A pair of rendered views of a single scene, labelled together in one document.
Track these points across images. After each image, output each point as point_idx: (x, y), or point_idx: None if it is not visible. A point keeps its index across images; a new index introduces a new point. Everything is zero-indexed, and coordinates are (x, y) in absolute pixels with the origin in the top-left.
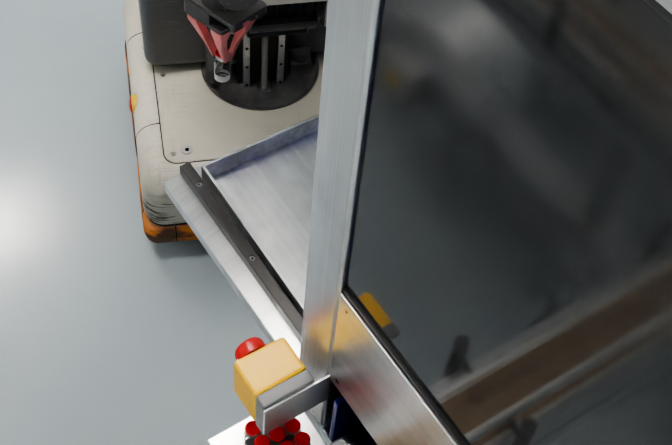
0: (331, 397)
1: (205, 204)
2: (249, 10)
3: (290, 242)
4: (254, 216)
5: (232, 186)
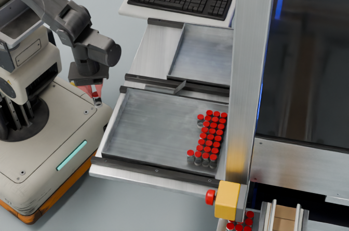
0: None
1: (116, 166)
2: (105, 65)
3: (161, 154)
4: (137, 155)
5: (117, 152)
